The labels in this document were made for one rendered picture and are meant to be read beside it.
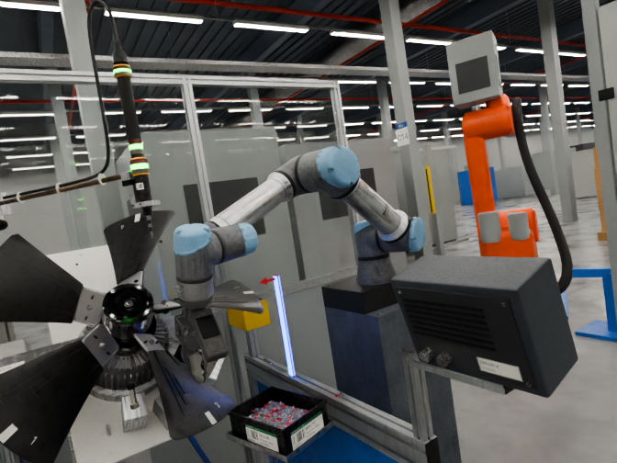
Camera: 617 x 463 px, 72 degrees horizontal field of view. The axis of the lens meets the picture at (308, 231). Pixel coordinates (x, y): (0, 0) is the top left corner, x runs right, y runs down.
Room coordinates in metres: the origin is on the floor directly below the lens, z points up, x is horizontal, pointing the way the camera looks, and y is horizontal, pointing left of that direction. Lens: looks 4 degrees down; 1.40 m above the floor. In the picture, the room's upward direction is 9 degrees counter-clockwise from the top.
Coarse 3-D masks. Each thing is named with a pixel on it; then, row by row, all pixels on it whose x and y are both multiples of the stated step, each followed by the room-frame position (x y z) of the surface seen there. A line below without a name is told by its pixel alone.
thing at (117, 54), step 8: (120, 48) 1.13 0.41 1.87; (112, 56) 1.13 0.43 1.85; (120, 56) 1.12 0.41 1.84; (136, 176) 1.12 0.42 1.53; (144, 176) 1.13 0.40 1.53; (136, 184) 1.13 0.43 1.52; (144, 184) 1.12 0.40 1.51; (144, 192) 1.12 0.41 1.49; (144, 200) 1.12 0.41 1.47; (144, 208) 1.13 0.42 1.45
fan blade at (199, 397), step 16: (160, 352) 1.04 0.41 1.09; (160, 368) 0.98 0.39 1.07; (176, 368) 1.02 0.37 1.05; (160, 384) 0.94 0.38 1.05; (176, 384) 0.97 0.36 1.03; (192, 384) 1.01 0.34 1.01; (208, 384) 1.07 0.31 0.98; (176, 400) 0.94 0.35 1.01; (192, 400) 0.96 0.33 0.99; (208, 400) 1.01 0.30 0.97; (224, 400) 1.05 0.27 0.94; (176, 416) 0.90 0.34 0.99; (192, 416) 0.93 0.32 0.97; (224, 416) 0.99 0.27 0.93; (176, 432) 0.87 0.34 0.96; (192, 432) 0.90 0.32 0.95
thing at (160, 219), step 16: (112, 224) 1.32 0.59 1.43; (128, 224) 1.30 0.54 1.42; (144, 224) 1.28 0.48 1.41; (160, 224) 1.26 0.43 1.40; (112, 240) 1.28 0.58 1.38; (128, 240) 1.26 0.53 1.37; (144, 240) 1.23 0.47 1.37; (112, 256) 1.25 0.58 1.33; (128, 256) 1.21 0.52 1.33; (144, 256) 1.18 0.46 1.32; (128, 272) 1.18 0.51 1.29
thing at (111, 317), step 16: (112, 288) 1.06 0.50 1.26; (128, 288) 1.08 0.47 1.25; (144, 288) 1.08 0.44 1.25; (112, 304) 1.04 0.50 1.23; (144, 304) 1.06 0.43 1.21; (112, 320) 1.00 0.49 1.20; (128, 320) 1.01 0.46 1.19; (144, 320) 1.03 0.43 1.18; (112, 336) 1.07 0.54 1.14; (128, 336) 1.04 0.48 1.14; (128, 352) 1.07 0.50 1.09
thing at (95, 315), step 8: (88, 288) 1.07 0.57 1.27; (80, 296) 1.07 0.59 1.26; (88, 296) 1.07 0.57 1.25; (96, 296) 1.07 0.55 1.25; (104, 296) 1.08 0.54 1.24; (80, 304) 1.07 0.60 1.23; (88, 304) 1.07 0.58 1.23; (96, 304) 1.07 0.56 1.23; (80, 312) 1.07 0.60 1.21; (88, 312) 1.07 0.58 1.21; (96, 312) 1.07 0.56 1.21; (80, 320) 1.07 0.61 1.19; (88, 320) 1.07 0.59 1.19; (96, 320) 1.08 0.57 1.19
